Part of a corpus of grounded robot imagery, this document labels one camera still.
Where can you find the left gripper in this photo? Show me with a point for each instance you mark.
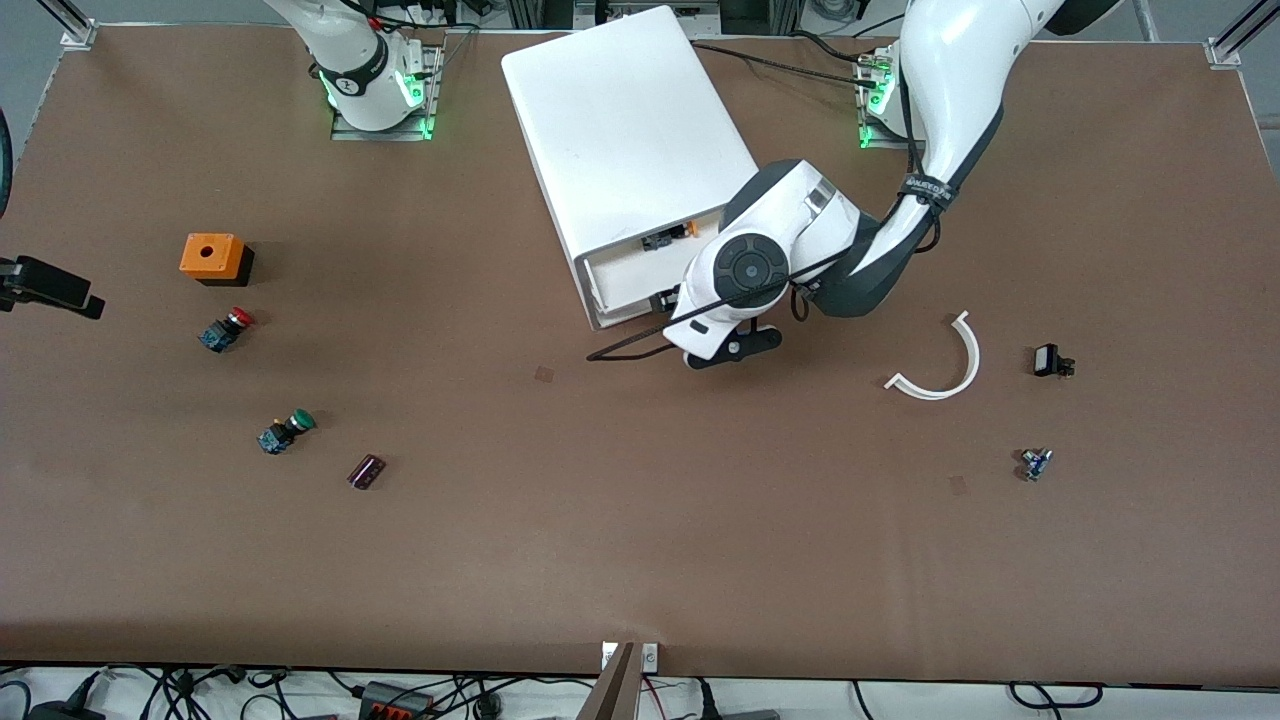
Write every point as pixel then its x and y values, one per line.
pixel 667 300

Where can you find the white plastic drawer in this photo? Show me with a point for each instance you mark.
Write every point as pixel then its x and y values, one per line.
pixel 625 275

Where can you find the yellow mushroom push button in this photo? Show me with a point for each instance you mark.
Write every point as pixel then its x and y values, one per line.
pixel 668 238

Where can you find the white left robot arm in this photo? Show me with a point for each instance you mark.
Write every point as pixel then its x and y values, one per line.
pixel 950 80

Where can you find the red mushroom push button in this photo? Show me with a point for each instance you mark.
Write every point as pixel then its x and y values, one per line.
pixel 222 331

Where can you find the green mushroom push button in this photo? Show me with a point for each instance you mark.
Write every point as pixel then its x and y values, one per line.
pixel 282 433

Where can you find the white plastic tray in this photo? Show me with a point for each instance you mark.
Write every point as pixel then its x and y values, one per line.
pixel 620 120

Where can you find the white curved plastic strip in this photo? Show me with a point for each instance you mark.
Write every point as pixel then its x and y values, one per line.
pixel 965 375

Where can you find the maroon cylindrical capacitor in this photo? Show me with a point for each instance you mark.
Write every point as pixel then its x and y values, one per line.
pixel 366 472

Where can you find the small blue electronic component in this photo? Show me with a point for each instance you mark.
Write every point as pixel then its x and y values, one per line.
pixel 1036 464

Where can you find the black power plug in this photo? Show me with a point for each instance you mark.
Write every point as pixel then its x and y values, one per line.
pixel 65 711

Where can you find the black orange power strip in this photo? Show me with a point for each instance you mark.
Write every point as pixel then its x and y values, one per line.
pixel 398 702

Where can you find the orange button enclosure box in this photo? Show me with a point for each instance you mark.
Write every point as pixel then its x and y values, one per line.
pixel 208 255

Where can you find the aluminium frame profile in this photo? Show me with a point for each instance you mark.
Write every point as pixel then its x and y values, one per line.
pixel 1240 35
pixel 72 28

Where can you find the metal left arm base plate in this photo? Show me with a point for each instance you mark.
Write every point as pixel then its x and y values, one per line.
pixel 872 135

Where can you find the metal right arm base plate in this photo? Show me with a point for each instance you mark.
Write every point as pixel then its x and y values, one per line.
pixel 432 90

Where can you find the white table edge bracket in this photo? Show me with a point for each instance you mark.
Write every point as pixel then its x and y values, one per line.
pixel 609 656
pixel 650 656

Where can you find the small black switch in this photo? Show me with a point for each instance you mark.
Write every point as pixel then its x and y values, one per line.
pixel 1048 360

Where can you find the grey camera post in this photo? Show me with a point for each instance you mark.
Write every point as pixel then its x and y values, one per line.
pixel 612 690

